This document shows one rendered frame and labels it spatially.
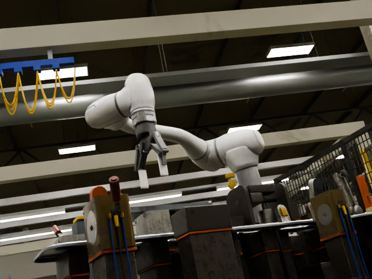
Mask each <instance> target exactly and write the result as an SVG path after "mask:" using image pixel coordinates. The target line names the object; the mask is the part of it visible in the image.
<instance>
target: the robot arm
mask: <svg viewBox="0 0 372 279"><path fill-rule="evenodd" d="M154 106H155V99H154V93H153V89H152V85H151V83H150V80H149V78H148V77H146V76H145V75H144V74H141V73H134V74H131V75H129V76H128V77H127V79H126V81H125V87H124V88H123V89H122V90H121V91H119V92H117V93H115V94H110V95H107V96H104V97H102V98H100V99H98V100H96V101H95V102H93V103H92V104H91V105H90V106H89V107H88V108H87V109H86V112H85V118H86V122H87V123H88V125H90V126H91V127H93V128H105V129H111V130H114V131H116V130H122V131H125V132H127V133H131V134H134V135H136V137H137V138H138V139H139V140H140V144H139V145H136V157H135V172H138V174H139V181H140V185H141V189H148V188H149V186H148V180H147V173H146V170H145V169H144V168H145V165H146V160H147V155H148V154H149V152H150V151H151V150H152V149H153V150H154V151H155V152H156V153H157V154H158V157H157V158H158V164H159V170H160V174H161V176H169V174H168V168H167V161H166V155H167V153H168V152H169V149H168V148H167V146H166V144H165V143H164V141H163V140H165V141H171V142H175V143H177V144H179V145H181V146H182V147H183V149H184V150H185V152H186V153H187V155H188V157H189V158H190V159H191V160H192V161H193V163H195V164H196V165H197V166H198V167H200V168H201V169H203V170H206V171H209V172H214V171H217V170H219V169H220V168H221V167H223V166H226V165H228V166H229V168H230V169H231V171H232V172H234V173H235V175H236V179H237V182H238V184H239V185H245V186H248V185H260V184H262V181H261V178H260V175H259V171H258V169H257V166H258V163H259V154H261V153H262V152H263V150H264V146H265V144H264V141H263V138H262V136H261V134H260V133H259V131H258V130H252V129H241V130H236V131H232V132H229V133H227V134H224V135H222V136H220V137H218V138H216V139H212V140H208V141H204V140H202V139H200V138H198V137H196V136H194V135H193V134H191V133H189V132H187V131H185V130H181V129H179V128H174V127H168V126H161V125H157V120H156V114H155V110H154ZM130 116H131V119H130V118H129V117H130ZM143 150H144V151H143ZM261 210H262V206H261V204H259V205H257V206H256V207H254V208H253V212H254V217H255V221H256V222H259V219H258V215H257V212H259V211H261Z"/></svg>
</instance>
